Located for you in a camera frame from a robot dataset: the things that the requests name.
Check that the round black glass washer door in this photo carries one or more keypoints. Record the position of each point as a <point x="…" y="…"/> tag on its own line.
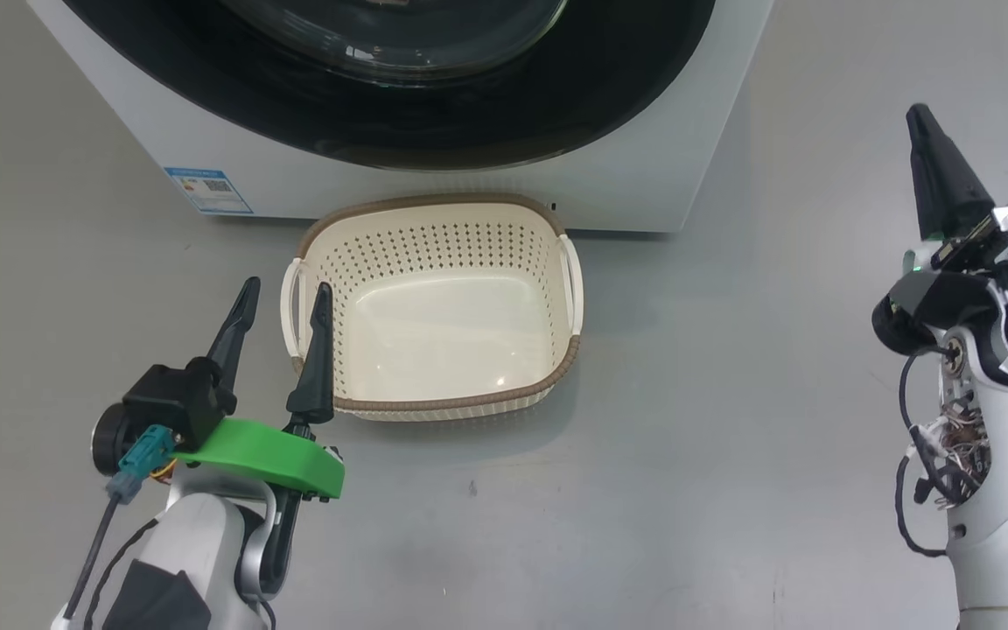
<point x="294" y="114"/>

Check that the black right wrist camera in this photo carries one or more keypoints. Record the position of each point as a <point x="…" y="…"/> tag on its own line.
<point x="933" y="306"/>

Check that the white front-loading washing machine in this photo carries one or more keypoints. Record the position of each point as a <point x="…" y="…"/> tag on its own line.
<point x="644" y="175"/>

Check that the blue energy label sticker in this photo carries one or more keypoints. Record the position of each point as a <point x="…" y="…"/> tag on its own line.
<point x="211" y="191"/>

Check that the cream perforated laundry basket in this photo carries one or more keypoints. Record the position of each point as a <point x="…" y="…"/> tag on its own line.
<point x="443" y="332"/>

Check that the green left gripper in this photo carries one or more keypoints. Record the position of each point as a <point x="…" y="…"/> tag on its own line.
<point x="268" y="451"/>

